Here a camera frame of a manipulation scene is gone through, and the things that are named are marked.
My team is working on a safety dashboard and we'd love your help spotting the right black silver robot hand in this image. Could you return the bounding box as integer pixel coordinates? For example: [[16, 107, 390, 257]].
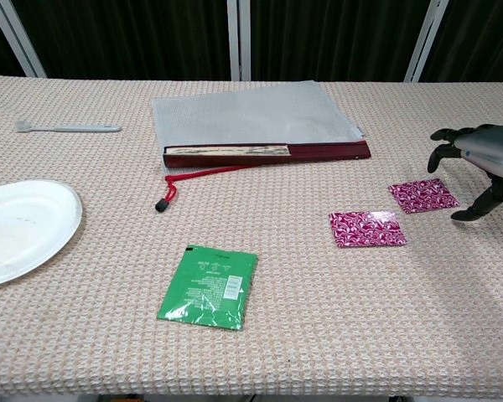
[[428, 122, 503, 224]]

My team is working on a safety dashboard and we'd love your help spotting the red patterned packet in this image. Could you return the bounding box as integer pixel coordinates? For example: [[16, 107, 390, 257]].
[[387, 178, 461, 215], [328, 210, 407, 249]]

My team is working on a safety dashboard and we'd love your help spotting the dark red folded fan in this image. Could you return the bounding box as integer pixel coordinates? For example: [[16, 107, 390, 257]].
[[162, 140, 372, 170]]

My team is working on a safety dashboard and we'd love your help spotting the beige waffle tablecloth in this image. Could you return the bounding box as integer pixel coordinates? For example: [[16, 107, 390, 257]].
[[0, 75, 503, 399]]

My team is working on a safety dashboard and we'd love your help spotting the grey mesh zipper pouch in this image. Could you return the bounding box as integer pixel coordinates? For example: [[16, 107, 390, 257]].
[[151, 80, 366, 177]]

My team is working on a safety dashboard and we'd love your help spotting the green foil sachet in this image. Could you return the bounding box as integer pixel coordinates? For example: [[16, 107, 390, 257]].
[[157, 244, 259, 332]]

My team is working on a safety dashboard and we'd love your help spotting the grey toothbrush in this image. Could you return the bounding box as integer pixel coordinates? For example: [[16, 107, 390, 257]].
[[15, 120, 122, 134]]

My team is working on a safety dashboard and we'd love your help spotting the white paper plate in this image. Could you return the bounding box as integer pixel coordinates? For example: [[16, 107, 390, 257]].
[[0, 178, 84, 290]]

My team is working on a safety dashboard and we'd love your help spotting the white frame post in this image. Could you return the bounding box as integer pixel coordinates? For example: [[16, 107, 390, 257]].
[[0, 0, 47, 79], [227, 0, 252, 82], [403, 0, 450, 83]]

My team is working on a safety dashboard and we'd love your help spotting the red cord with black stopper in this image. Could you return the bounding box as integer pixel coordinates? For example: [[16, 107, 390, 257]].
[[153, 164, 257, 212]]

